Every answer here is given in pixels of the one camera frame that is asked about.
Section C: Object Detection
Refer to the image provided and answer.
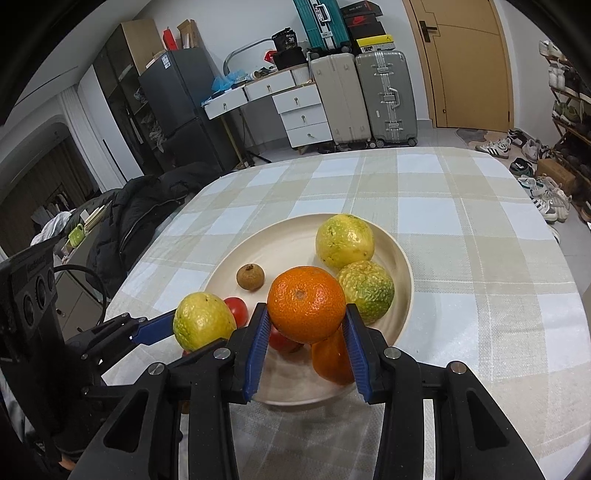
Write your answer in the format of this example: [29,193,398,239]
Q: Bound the silver suitcase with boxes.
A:
[355,50,419,148]

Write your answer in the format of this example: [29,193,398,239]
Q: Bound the rows of assorted shoes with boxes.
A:
[539,39,591,139]

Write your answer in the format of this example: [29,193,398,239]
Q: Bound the grey curved tube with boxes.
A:
[224,39,278,75]

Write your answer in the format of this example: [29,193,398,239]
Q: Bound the cream oval plate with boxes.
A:
[203,213,414,407]

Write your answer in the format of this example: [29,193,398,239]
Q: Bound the black cable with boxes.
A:
[53,264,109,324]

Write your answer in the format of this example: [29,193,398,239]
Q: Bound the black jacket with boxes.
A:
[85,161,218,301]

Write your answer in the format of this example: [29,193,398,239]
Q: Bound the brown cardboard box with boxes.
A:
[536,158,575,192]

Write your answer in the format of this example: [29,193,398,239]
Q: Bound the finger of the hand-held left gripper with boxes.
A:
[65,310,180,370]
[81,338,230,400]

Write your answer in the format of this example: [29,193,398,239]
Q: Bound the scattered sneakers group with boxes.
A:
[475,128,573,222]

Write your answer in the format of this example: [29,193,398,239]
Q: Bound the yellow-green guava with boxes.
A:
[173,292,238,352]
[315,213,375,270]
[337,261,395,325]

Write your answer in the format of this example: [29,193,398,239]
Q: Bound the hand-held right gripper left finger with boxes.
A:
[69,302,273,480]

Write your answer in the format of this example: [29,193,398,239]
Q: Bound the brown longan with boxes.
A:
[236,263,265,292]

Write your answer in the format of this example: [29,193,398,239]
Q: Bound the stack of black boxes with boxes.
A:
[339,0,386,40]

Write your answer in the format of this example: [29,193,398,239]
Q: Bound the orange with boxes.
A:
[267,266,347,344]
[311,325,356,386]

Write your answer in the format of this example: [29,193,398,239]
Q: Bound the black bag with label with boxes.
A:
[271,28,308,70]

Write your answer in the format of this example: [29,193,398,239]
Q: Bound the beige checked tablecloth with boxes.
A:
[99,147,585,480]

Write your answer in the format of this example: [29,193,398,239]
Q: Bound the white desk with drawers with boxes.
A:
[204,65,333,148]

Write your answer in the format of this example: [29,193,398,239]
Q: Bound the beige suitcase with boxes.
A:
[309,52,372,144]

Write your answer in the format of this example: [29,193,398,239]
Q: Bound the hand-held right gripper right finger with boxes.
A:
[344,303,546,480]

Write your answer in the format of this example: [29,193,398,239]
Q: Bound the white cloth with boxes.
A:
[31,212,77,245]

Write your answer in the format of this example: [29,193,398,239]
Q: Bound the dark grey fridge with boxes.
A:
[139,48,238,174]

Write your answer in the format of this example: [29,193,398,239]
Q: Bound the blue plastic bag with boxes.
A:
[211,69,245,93]

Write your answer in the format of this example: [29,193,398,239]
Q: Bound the wooden shoe rack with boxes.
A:
[538,39,591,222]

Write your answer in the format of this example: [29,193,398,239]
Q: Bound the yellow and black shoebox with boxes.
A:
[358,34,397,54]

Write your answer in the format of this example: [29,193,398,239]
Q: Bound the dark wardrobe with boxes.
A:
[92,23,162,176]

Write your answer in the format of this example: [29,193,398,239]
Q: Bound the open cardboard box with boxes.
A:
[177,19,201,49]

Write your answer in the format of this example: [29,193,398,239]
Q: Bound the pink doormat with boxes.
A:
[456,127,495,148]

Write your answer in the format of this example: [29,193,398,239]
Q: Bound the teal suitcase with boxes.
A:
[293,0,352,51]

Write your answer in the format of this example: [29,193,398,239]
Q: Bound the wooden door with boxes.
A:
[402,0,515,132]

